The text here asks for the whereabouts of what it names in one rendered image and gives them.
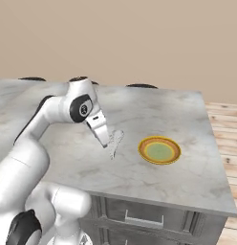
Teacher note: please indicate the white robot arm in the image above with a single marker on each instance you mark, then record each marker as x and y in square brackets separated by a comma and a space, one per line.
[34, 127]

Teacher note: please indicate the grey drawer front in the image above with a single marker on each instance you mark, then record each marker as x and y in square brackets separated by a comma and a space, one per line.
[139, 238]
[146, 214]

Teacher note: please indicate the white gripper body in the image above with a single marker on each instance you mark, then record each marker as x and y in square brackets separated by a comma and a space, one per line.
[101, 131]

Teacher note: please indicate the yellow plate with green centre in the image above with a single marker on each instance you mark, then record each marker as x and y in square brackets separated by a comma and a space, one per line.
[159, 150]

